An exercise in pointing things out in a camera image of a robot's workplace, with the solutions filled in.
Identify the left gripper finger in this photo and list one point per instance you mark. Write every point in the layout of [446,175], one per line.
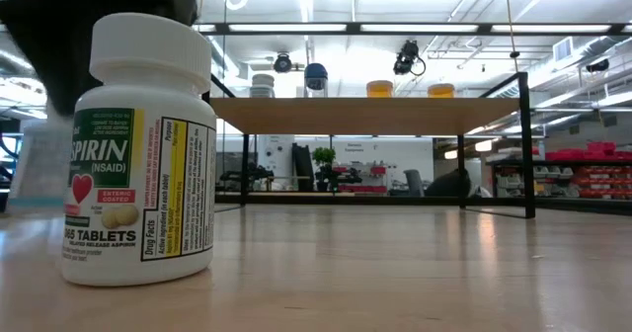
[61,75]

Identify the white supplement bottle blue band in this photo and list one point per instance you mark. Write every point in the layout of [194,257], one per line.
[42,169]

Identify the white aspirin bottle green label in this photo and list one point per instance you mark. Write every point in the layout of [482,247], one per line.
[138,184]

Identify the small white pill bottle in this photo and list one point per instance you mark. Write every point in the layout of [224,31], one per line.
[262,87]

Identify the clear pill bottle blue cap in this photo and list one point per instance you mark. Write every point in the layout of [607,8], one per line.
[316,75]

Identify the orange pill bottle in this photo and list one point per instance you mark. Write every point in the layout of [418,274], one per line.
[379,90]
[441,91]

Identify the wooden shelf black metal legs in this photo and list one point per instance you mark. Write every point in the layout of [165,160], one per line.
[365,114]

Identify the black round hanging device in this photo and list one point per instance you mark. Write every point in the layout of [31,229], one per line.
[283,63]

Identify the small background potted plant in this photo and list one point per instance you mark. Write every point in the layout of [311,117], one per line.
[323,156]

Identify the rack with red bins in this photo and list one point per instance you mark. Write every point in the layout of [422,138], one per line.
[602,149]

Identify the black overhead frame bar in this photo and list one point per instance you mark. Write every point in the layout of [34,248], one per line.
[353,27]

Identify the black table frame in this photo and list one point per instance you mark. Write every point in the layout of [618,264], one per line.
[345,200]

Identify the black hanging camera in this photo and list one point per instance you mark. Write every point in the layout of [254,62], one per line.
[406,58]

